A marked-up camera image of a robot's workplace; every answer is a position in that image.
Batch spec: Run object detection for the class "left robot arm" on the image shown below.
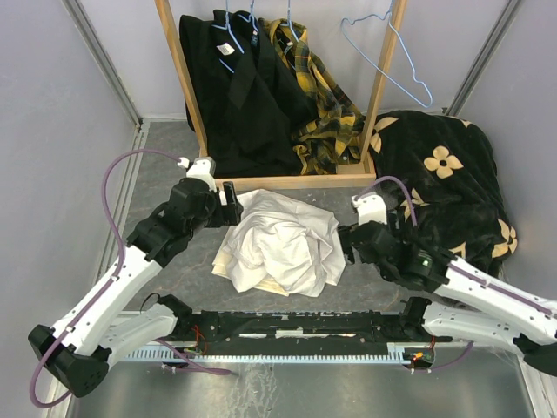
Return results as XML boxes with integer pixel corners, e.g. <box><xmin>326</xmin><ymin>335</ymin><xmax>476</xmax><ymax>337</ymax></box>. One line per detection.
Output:
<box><xmin>28</xmin><ymin>178</ymin><xmax>243</xmax><ymax>398</ymax></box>

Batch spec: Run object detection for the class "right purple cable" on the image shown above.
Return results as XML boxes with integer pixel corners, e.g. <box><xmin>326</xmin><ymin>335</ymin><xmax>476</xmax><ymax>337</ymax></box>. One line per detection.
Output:
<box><xmin>352</xmin><ymin>175</ymin><xmax>419</xmax><ymax>228</ymax></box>

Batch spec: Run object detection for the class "wooden clothes rack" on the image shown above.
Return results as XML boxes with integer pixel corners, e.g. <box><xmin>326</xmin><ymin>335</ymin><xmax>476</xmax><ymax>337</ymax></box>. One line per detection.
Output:
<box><xmin>156</xmin><ymin>1</ymin><xmax>406</xmax><ymax>190</ymax></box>

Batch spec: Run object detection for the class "black floral blanket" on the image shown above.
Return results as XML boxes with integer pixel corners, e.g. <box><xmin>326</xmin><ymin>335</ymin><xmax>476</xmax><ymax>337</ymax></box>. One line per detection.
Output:
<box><xmin>370</xmin><ymin>111</ymin><xmax>518</xmax><ymax>276</ymax></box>

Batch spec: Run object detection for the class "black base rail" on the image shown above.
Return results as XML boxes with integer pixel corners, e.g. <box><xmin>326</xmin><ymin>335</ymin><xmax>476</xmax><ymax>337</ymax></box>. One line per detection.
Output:
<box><xmin>157</xmin><ymin>294</ymin><xmax>433</xmax><ymax>357</ymax></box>

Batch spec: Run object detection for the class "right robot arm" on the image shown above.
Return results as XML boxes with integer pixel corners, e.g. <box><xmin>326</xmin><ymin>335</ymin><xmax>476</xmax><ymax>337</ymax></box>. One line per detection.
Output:
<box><xmin>338</xmin><ymin>221</ymin><xmax>556</xmax><ymax>376</ymax></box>

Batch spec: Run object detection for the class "blue hanger in plaid shirt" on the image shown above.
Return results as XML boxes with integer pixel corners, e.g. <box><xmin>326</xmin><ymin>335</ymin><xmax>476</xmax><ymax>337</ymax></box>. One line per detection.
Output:
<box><xmin>279</xmin><ymin>0</ymin><xmax>305</xmax><ymax>42</ymax></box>

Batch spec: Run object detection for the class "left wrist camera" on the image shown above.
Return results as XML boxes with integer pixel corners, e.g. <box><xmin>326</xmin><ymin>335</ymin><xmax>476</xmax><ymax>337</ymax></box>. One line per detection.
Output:
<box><xmin>186</xmin><ymin>157</ymin><xmax>218</xmax><ymax>192</ymax></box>

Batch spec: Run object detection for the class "cream folded cloth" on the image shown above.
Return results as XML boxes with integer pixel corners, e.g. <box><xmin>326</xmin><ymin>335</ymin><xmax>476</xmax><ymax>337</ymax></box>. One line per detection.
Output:
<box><xmin>211</xmin><ymin>249</ymin><xmax>289</xmax><ymax>296</ymax></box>

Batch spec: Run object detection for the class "blue hanger in black shirt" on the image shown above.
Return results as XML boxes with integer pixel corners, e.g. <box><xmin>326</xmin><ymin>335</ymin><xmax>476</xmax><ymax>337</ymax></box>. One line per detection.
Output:
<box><xmin>211</xmin><ymin>1</ymin><xmax>260</xmax><ymax>74</ymax></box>

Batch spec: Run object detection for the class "black hanging shirt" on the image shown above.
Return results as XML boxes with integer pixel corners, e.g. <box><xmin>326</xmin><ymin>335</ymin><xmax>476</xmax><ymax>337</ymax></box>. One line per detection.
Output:
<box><xmin>178</xmin><ymin>15</ymin><xmax>316</xmax><ymax>178</ymax></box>

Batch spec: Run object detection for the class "white shirt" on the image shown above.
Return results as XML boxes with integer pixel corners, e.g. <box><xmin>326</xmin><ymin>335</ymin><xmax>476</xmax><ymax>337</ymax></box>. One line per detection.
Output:
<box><xmin>218</xmin><ymin>189</ymin><xmax>346</xmax><ymax>298</ymax></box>

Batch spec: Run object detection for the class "blue wire hanger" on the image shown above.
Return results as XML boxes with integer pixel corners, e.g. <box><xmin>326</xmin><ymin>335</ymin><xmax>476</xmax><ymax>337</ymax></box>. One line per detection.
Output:
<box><xmin>339</xmin><ymin>1</ymin><xmax>433</xmax><ymax>109</ymax></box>

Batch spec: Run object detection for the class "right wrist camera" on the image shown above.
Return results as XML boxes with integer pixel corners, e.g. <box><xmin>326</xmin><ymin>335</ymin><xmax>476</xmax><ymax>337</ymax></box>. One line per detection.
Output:
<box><xmin>352</xmin><ymin>192</ymin><xmax>387</xmax><ymax>226</ymax></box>

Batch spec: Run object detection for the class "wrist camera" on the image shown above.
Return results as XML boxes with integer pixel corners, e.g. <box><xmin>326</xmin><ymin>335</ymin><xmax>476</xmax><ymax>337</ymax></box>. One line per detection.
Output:
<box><xmin>186</xmin><ymin>157</ymin><xmax>218</xmax><ymax>192</ymax></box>
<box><xmin>352</xmin><ymin>192</ymin><xmax>387</xmax><ymax>226</ymax></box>

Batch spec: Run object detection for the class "yellow plaid shirt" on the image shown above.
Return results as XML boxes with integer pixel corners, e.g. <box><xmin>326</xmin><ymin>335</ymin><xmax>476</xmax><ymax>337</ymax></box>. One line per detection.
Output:
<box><xmin>258</xmin><ymin>18</ymin><xmax>365</xmax><ymax>175</ymax></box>

